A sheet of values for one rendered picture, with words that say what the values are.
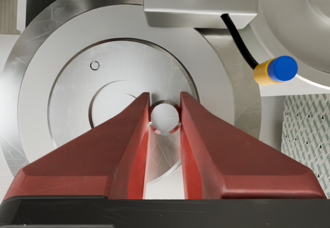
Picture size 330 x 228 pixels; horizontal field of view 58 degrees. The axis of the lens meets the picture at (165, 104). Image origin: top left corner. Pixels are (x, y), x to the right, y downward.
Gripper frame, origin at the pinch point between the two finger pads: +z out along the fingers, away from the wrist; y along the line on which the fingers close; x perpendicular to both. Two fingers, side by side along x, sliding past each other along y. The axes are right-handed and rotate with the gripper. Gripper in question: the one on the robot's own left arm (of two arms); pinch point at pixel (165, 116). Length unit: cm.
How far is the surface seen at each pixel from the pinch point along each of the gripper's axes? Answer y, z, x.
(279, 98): -18.7, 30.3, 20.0
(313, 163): -15.5, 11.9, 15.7
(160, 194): 0.2, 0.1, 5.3
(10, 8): 191, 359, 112
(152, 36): 0.6, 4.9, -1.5
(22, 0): 8.1, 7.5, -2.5
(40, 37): 6.9, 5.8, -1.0
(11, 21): 190, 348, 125
